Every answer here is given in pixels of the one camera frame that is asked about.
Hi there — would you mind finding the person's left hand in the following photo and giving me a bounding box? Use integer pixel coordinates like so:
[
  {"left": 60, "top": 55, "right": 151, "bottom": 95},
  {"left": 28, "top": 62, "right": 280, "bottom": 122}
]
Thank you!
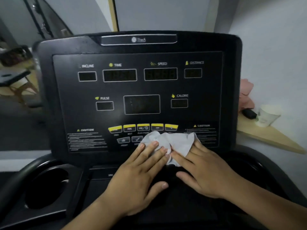
[{"left": 100, "top": 141, "right": 170, "bottom": 216}]

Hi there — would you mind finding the person's right hand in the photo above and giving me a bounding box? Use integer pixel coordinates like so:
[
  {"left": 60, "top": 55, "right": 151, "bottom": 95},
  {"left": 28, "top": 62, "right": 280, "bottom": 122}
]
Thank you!
[{"left": 169, "top": 141, "right": 242, "bottom": 199}]

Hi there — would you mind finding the white wet wipe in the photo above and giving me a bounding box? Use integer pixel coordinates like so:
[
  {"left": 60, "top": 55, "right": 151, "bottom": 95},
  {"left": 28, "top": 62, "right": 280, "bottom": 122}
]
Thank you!
[{"left": 139, "top": 131, "right": 202, "bottom": 167}]

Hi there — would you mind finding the pink wipes packet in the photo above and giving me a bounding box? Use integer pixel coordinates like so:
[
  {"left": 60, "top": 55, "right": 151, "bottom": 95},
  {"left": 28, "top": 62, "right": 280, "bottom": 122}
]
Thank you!
[{"left": 239, "top": 78, "right": 255, "bottom": 112}]

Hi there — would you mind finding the black treadmill console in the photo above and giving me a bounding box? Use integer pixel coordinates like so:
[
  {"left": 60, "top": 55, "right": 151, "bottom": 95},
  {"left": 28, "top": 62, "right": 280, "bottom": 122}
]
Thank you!
[
  {"left": 32, "top": 30, "right": 243, "bottom": 165},
  {"left": 0, "top": 145, "right": 307, "bottom": 230}
]

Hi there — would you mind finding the light wooden corner shelf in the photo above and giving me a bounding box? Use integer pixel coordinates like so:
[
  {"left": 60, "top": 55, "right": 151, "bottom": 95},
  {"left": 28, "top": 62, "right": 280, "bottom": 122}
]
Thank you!
[{"left": 236, "top": 112, "right": 306, "bottom": 155}]

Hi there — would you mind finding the small black case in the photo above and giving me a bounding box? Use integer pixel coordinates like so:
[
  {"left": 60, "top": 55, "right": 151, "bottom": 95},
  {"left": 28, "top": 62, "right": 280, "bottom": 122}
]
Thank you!
[{"left": 241, "top": 108, "right": 257, "bottom": 119}]

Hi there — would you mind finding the white paper cup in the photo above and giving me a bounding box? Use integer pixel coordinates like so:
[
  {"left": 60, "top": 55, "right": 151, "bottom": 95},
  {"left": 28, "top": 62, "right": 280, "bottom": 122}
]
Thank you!
[{"left": 255, "top": 104, "right": 281, "bottom": 128}]

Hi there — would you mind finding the black massage table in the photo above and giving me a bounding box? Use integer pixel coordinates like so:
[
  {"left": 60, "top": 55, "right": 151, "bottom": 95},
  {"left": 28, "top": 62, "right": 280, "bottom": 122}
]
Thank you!
[{"left": 0, "top": 69, "right": 39, "bottom": 106}]

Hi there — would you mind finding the low black storage rack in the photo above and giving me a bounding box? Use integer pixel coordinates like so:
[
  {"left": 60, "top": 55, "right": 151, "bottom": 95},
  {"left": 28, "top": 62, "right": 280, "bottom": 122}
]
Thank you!
[{"left": 0, "top": 45, "right": 33, "bottom": 67}]

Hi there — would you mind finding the black power rack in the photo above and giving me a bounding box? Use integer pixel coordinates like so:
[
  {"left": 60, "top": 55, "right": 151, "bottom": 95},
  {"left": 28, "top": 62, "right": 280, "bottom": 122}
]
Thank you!
[{"left": 23, "top": 0, "right": 54, "bottom": 40}]

